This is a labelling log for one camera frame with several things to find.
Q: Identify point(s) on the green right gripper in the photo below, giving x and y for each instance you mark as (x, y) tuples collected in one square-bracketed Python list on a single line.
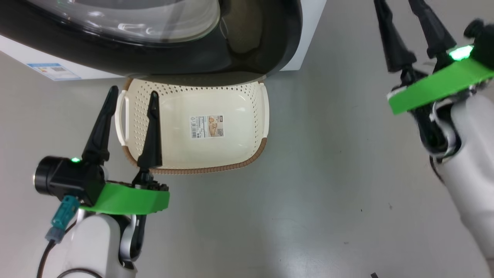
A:
[(440, 87)]

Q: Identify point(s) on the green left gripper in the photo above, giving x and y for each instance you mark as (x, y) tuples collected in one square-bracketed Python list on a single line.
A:
[(127, 200)]

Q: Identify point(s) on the black glass washing machine door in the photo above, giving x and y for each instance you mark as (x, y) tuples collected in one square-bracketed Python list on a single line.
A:
[(193, 61)]

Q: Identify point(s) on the paper label inside basket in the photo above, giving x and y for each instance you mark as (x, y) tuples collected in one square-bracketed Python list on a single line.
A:
[(207, 126)]

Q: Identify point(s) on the cream perforated laundry basket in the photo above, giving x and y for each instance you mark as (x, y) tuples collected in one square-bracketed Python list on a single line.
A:
[(231, 154)]

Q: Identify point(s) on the white washing machine body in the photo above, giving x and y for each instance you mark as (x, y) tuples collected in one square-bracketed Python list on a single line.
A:
[(305, 34)]

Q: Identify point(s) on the blue energy label sticker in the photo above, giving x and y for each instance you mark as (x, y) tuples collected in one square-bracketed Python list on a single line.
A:
[(54, 72)]

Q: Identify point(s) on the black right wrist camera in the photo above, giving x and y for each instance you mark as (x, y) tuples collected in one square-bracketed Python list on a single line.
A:
[(484, 42)]

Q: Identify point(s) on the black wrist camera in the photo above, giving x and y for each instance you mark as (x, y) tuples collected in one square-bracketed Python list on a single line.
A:
[(484, 42), (61, 179)]

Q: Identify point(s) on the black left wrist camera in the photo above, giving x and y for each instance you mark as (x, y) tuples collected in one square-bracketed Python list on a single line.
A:
[(61, 179)]

